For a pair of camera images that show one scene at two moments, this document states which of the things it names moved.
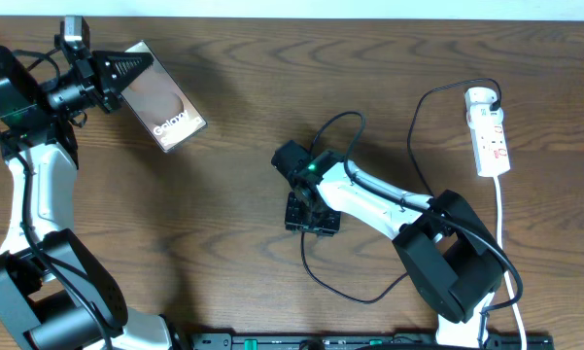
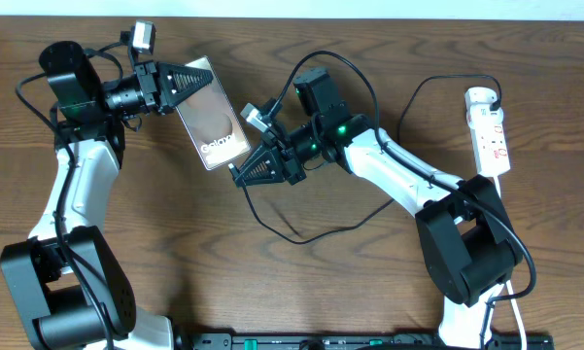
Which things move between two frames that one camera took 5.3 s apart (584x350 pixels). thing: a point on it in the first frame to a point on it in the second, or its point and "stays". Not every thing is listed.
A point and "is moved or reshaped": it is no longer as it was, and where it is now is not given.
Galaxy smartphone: [156, 101] is moved or reshaped
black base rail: [370, 341] stays
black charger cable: [409, 153] to [416, 90]
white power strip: [489, 142] stays
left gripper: [100, 81] to [149, 87]
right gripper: [327, 227] to [274, 160]
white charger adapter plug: [479, 94] stays
